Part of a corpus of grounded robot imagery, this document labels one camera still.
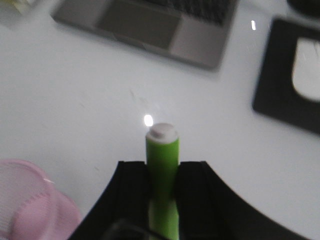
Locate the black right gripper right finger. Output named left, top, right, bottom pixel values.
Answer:
left=174, top=161, right=304, bottom=240

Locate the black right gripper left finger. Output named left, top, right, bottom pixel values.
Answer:
left=70, top=161, right=151, bottom=240

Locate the green marker pen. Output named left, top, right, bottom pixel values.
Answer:
left=145, top=123, right=180, bottom=240

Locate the pink mesh pen holder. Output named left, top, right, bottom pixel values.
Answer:
left=0, top=159, right=82, bottom=240

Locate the black mouse pad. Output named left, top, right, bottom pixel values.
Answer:
left=252, top=18, right=320, bottom=134

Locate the white computer mouse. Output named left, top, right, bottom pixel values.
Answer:
left=291, top=37, right=320, bottom=103

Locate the grey open laptop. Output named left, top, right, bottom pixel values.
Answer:
left=52, top=0, right=238, bottom=70

